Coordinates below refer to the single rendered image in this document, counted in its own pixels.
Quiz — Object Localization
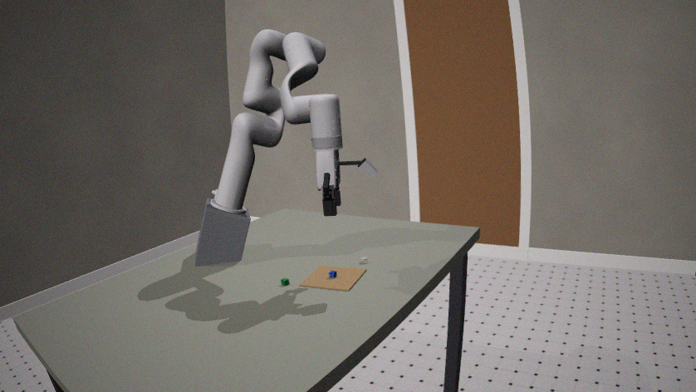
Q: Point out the orange flat mat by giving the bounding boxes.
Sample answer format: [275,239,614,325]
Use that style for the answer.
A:
[299,266,367,292]

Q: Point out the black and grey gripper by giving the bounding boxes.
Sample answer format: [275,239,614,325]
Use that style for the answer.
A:
[312,145,343,216]

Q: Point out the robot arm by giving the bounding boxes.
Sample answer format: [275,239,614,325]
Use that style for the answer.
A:
[210,29,343,214]

